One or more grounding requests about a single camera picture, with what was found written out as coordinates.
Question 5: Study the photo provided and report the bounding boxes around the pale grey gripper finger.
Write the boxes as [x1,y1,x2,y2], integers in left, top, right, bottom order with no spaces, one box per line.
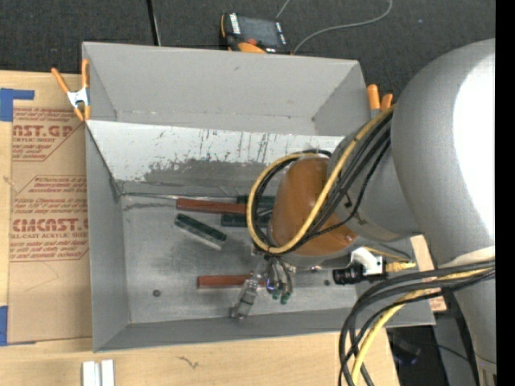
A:
[229,279,253,319]
[237,281,259,321]

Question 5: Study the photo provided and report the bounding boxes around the red-brown flat block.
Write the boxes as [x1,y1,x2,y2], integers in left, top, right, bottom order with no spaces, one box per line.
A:
[196,273,267,290]
[175,197,248,216]

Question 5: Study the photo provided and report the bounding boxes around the dark green flat block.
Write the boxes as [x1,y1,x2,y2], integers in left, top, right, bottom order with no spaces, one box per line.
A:
[174,213,228,252]
[220,213,273,228]

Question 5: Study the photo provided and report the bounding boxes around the grey metal bin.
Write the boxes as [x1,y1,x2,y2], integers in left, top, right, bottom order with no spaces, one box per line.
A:
[81,41,437,354]

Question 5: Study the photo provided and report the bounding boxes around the brown cardboard board red print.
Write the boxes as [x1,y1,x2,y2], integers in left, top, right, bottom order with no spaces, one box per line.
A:
[0,69,95,346]

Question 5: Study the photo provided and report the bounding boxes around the black cylinder on white bracket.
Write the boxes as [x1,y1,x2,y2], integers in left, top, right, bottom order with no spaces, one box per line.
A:
[332,246,417,286]

